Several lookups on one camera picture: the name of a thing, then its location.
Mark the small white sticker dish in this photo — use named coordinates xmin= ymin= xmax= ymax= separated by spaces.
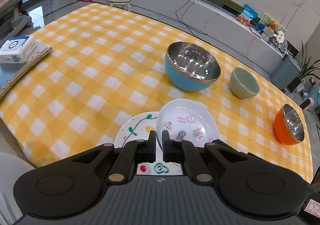
xmin=156 ymin=99 xmax=220 ymax=147

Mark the blue-grey trash bin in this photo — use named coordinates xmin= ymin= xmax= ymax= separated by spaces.
xmin=270 ymin=55 xmax=302 ymax=90

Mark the yellow white checkered tablecloth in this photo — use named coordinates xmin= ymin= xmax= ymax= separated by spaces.
xmin=1 ymin=4 xmax=313 ymax=181

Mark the blue steel bowl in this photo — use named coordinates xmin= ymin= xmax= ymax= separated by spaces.
xmin=165 ymin=42 xmax=221 ymax=92

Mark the black power cable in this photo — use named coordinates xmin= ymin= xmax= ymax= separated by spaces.
xmin=175 ymin=0 xmax=208 ymax=37

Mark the teddy bear toy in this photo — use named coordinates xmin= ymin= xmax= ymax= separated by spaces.
xmin=264 ymin=18 xmax=279 ymax=33

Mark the blue snack bag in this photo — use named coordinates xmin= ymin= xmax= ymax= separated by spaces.
xmin=236 ymin=4 xmax=258 ymax=26

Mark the pink small heater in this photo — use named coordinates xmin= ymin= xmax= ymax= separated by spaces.
xmin=299 ymin=97 xmax=315 ymax=111

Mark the green ceramic bowl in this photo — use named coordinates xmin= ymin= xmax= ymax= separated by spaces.
xmin=229 ymin=67 xmax=260 ymax=100

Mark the potted long-leaf plant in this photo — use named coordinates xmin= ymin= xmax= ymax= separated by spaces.
xmin=287 ymin=43 xmax=320 ymax=93

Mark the white fruity painted plate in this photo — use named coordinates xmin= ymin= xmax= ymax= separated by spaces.
xmin=114 ymin=111 xmax=182 ymax=176

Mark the white blue box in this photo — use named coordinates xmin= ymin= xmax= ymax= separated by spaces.
xmin=0 ymin=36 xmax=37 ymax=64

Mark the orange steel bowl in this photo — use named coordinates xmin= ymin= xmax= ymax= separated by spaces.
xmin=272 ymin=104 xmax=305 ymax=145

